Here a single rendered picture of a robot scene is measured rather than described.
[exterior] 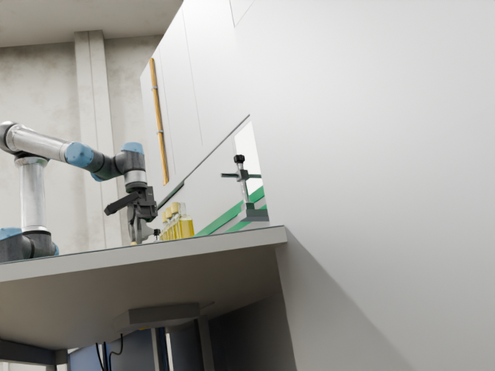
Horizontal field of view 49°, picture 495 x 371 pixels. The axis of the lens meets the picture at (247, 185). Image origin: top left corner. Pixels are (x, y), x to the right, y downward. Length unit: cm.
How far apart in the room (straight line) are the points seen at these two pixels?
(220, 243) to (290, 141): 24
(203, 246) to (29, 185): 115
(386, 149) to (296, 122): 25
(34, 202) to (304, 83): 128
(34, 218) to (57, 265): 99
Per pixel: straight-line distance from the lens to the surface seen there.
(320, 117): 97
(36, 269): 106
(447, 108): 77
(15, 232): 191
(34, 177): 209
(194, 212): 229
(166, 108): 271
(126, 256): 103
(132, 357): 230
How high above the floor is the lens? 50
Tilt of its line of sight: 19 degrees up
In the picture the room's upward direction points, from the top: 10 degrees counter-clockwise
